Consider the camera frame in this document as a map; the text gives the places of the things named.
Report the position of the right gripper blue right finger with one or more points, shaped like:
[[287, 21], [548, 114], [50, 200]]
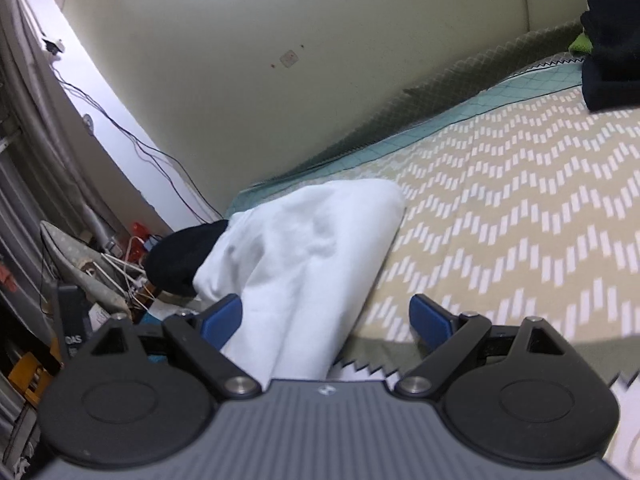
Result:
[[455, 344]]

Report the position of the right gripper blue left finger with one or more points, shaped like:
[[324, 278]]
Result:
[[193, 343]]

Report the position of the white garment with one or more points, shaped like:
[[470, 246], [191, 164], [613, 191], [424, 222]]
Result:
[[303, 265]]

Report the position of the dark folded clothes stack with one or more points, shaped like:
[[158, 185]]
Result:
[[610, 72]]

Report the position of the grey ironing board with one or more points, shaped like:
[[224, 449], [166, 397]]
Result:
[[80, 265]]

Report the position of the yellow wooden chair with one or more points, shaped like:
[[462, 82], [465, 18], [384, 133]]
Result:
[[30, 379]]

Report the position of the black garment at bed edge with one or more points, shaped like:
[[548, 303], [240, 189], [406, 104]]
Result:
[[172, 263]]

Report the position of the grey curtain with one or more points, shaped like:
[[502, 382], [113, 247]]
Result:
[[41, 177]]

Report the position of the patterned beige bed sheet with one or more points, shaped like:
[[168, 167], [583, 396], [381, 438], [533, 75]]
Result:
[[519, 202]]

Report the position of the green garment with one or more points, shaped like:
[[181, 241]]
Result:
[[582, 45]]

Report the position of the white wall socket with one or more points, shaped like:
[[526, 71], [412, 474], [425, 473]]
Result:
[[289, 59]]

